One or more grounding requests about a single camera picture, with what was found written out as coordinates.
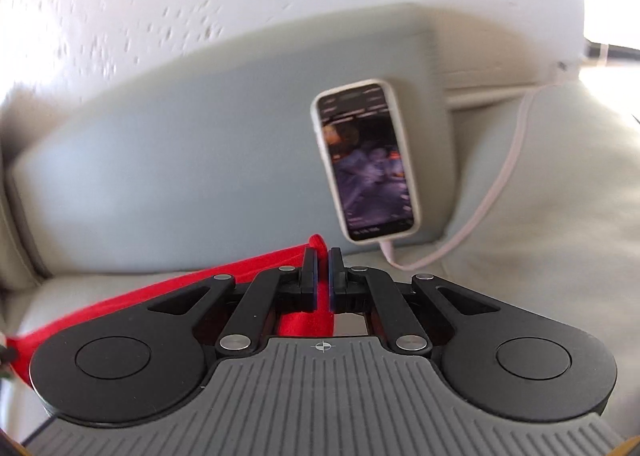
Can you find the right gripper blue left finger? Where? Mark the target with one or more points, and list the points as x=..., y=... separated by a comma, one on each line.
x=270, y=296

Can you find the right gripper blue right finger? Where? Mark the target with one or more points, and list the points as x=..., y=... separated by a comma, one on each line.
x=372, y=293

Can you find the red sweatshirt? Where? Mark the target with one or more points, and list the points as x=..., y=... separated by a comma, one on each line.
x=319, y=322

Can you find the smartphone in white case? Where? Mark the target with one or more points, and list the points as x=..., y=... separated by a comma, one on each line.
x=363, y=146

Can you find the grey sofa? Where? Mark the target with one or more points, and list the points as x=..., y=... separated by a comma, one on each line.
x=212, y=159

